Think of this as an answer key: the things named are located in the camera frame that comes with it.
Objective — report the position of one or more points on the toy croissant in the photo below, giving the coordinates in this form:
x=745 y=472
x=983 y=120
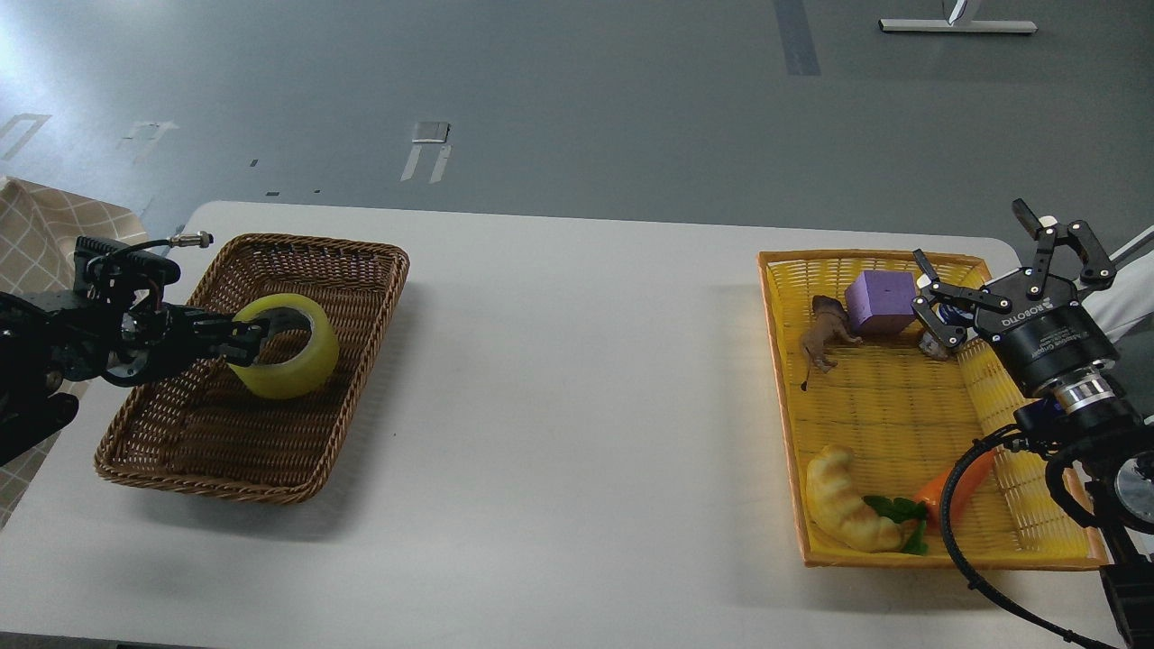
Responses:
x=838 y=508

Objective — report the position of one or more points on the small jar blue lid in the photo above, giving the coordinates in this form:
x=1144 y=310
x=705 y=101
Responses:
x=938 y=341

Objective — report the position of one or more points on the toy carrot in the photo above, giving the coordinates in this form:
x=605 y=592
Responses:
x=919 y=515

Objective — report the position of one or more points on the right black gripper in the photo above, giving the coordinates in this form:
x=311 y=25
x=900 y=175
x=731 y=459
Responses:
x=1034 y=321

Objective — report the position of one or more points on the beige checkered cloth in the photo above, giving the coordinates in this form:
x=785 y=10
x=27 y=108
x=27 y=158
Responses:
x=39 y=227

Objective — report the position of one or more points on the brown toy dog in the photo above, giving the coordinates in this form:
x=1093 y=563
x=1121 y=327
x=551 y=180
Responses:
x=830 y=321

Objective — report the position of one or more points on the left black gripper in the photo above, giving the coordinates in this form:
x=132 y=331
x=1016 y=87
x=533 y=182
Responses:
x=161 y=345

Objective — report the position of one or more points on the yellow tape roll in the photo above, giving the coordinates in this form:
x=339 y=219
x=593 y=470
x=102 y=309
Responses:
x=300 y=374

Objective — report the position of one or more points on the purple foam cube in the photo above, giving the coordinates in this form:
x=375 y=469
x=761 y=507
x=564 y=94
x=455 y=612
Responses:
x=879 y=302

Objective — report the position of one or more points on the yellow plastic basket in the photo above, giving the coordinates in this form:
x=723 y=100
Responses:
x=907 y=418

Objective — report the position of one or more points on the white clothed person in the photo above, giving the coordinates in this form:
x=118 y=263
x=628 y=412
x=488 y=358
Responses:
x=1128 y=302

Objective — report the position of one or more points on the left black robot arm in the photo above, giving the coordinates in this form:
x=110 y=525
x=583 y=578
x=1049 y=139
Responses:
x=112 y=323

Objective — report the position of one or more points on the white metal stand base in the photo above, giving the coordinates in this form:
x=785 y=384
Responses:
x=960 y=17

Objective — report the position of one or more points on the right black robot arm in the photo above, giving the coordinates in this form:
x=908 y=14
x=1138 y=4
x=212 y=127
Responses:
x=1095 y=446

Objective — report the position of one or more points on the brown wicker basket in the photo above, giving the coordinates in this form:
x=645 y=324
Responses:
x=205 y=433

